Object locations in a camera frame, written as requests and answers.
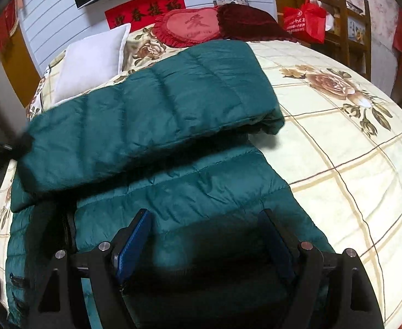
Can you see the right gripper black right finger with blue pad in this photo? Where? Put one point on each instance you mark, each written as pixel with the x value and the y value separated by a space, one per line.
pixel 329 290

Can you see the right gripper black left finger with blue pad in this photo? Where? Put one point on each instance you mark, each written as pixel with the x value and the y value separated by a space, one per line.
pixel 60 301

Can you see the dark green puffer jacket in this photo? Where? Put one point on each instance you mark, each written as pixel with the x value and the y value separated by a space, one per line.
pixel 173 139

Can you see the white square pillow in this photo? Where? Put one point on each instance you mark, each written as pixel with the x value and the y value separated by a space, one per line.
pixel 90 62

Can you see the red calligraphy banner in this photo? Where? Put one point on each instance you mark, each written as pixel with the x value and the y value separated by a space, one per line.
pixel 140 13

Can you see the red heart-shaped cushion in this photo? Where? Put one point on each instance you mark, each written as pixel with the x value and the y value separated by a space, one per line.
pixel 182 28

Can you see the wooden shelf rack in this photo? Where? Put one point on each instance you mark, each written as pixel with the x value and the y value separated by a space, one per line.
pixel 349 40

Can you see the red shopping bag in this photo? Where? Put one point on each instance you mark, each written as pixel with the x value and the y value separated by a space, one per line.
pixel 306 23

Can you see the dark red velvet cushion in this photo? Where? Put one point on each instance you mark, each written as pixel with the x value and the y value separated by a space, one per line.
pixel 249 24

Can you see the floral pink curtain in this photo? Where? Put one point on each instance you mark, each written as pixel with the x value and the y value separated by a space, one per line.
pixel 383 16

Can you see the red tasselled wall hanging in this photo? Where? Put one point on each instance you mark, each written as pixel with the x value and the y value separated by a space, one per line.
pixel 8 23

